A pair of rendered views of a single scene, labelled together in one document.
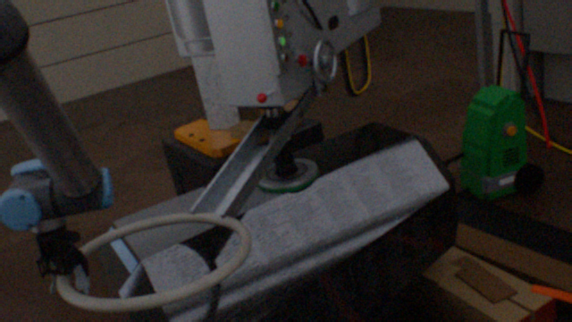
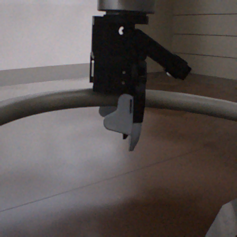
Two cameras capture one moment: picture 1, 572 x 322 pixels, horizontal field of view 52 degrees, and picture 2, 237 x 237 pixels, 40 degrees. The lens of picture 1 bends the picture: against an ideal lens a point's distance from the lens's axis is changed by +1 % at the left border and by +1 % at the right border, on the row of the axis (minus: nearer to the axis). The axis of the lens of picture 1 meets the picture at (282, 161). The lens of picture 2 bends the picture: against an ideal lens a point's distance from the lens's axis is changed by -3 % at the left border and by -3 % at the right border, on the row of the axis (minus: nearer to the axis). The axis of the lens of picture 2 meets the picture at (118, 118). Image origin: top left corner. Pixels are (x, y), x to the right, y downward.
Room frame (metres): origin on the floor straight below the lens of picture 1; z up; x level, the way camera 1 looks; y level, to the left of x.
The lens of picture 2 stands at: (1.18, 0.08, 1.05)
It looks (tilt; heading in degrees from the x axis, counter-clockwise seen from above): 15 degrees down; 76
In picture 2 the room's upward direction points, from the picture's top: straight up
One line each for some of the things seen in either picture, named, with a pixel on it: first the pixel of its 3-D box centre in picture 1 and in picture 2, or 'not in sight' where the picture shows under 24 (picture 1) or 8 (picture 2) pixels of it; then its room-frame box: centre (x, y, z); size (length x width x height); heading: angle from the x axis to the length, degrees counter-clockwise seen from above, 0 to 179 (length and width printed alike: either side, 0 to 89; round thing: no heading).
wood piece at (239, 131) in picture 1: (251, 131); not in sight; (2.47, 0.11, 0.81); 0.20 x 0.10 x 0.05; 36
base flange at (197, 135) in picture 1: (236, 125); not in sight; (2.71, 0.18, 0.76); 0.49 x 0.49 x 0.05; 28
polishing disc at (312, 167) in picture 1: (287, 173); not in sight; (1.85, -0.01, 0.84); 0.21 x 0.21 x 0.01
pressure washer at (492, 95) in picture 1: (493, 116); not in sight; (2.95, -1.17, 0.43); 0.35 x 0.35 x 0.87; 13
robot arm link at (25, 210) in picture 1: (29, 201); not in sight; (1.20, 0.56, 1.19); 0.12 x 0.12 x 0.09; 5
